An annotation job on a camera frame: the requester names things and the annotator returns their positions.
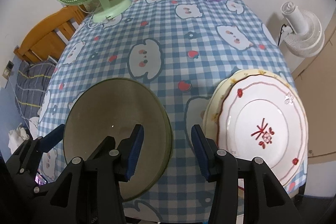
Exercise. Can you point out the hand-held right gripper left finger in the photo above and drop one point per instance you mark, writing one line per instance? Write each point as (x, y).
(132, 153)

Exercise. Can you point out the white crumpled cloth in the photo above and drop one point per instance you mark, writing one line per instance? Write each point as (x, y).
(18, 137)

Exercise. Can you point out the dark wall switch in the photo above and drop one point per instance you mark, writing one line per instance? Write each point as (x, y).
(10, 65)

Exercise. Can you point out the grey plaid bedding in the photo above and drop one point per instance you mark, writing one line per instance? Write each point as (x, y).
(31, 87)

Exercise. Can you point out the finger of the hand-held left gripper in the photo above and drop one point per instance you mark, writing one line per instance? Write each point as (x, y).
(52, 137)
(105, 145)

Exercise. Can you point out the lit phone screen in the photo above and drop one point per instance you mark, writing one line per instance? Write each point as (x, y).
(40, 178)

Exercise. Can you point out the yellow floral ceramic plate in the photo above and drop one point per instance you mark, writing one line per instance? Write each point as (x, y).
(214, 108)

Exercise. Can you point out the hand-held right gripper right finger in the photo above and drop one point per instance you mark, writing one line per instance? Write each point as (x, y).
(203, 154)

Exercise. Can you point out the white garment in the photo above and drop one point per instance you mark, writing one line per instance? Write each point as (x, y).
(33, 123)

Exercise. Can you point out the red-rimmed white plate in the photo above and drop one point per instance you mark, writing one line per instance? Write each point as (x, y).
(262, 108)

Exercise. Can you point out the blue checked tablecloth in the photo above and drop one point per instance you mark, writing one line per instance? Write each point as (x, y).
(183, 37)

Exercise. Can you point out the white wall socket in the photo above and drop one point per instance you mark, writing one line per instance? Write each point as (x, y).
(6, 74)

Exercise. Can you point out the white desk fan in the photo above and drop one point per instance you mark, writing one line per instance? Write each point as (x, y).
(302, 29)

